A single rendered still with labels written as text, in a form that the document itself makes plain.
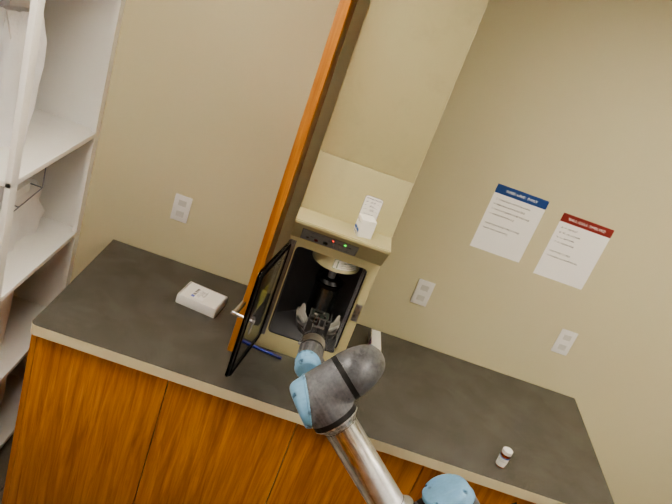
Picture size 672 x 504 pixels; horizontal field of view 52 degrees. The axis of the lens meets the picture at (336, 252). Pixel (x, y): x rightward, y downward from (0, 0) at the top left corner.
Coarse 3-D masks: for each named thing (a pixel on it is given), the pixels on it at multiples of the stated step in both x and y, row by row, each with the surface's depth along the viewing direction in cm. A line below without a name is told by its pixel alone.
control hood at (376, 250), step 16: (304, 208) 228; (304, 224) 219; (320, 224) 220; (336, 224) 225; (352, 224) 229; (352, 240) 220; (368, 240) 222; (384, 240) 226; (368, 256) 227; (384, 256) 223
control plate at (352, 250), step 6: (306, 234) 226; (312, 234) 224; (318, 234) 223; (312, 240) 229; (318, 240) 227; (324, 240) 226; (330, 240) 224; (336, 240) 223; (330, 246) 229; (336, 246) 227; (342, 246) 226; (348, 246) 224; (354, 246) 223; (348, 252) 229; (354, 252) 227
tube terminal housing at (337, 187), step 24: (336, 168) 222; (360, 168) 222; (312, 192) 226; (336, 192) 226; (360, 192) 225; (384, 192) 224; (408, 192) 224; (336, 216) 229; (384, 216) 228; (360, 264) 235; (360, 312) 243; (264, 336) 250
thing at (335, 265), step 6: (318, 258) 241; (324, 258) 240; (330, 258) 239; (324, 264) 239; (330, 264) 239; (336, 264) 238; (342, 264) 239; (348, 264) 240; (336, 270) 239; (342, 270) 239; (348, 270) 240; (354, 270) 242
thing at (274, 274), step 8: (280, 264) 229; (272, 272) 221; (256, 280) 206; (264, 280) 214; (272, 280) 227; (264, 288) 220; (272, 288) 233; (264, 296) 225; (248, 304) 209; (256, 304) 218; (264, 304) 231; (256, 312) 224; (264, 312) 238; (256, 320) 229; (240, 328) 213; (248, 328) 222; (256, 328) 236; (248, 336) 228; (256, 336) 242; (248, 344) 234; (232, 352) 216; (240, 352) 226
